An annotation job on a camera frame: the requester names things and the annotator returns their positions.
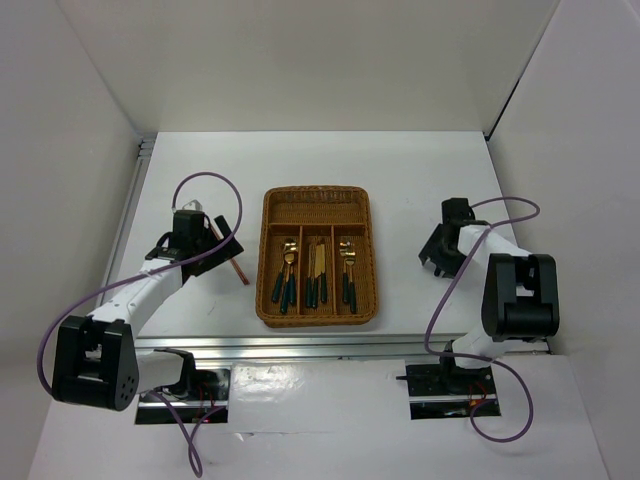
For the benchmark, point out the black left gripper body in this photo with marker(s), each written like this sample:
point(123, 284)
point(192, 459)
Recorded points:
point(208, 240)

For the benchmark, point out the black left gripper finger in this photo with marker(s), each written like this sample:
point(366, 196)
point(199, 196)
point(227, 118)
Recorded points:
point(228, 252)
point(221, 228)

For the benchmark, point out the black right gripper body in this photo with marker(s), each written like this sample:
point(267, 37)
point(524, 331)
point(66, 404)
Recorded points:
point(448, 252)

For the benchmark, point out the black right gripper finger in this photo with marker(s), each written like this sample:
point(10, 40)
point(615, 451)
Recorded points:
point(430, 252)
point(446, 267)

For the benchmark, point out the copper chopstick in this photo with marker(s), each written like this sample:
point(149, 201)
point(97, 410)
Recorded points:
point(242, 276)
point(216, 234)

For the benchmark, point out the gold knife green handle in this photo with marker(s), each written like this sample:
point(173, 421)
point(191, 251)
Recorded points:
point(309, 285)
point(324, 272)
point(318, 266)

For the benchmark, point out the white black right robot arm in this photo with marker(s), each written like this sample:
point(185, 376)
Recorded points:
point(520, 300)

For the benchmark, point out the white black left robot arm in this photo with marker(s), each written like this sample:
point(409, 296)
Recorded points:
point(96, 363)

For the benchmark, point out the brown wicker cutlery tray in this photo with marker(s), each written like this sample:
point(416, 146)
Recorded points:
point(329, 214)

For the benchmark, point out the aluminium frame rail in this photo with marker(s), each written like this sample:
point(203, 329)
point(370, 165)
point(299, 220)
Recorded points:
point(407, 176)

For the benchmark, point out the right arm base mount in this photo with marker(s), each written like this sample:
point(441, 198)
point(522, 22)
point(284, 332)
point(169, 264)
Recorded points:
point(437, 391)

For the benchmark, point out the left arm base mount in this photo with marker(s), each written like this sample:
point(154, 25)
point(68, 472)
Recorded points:
point(182, 395)

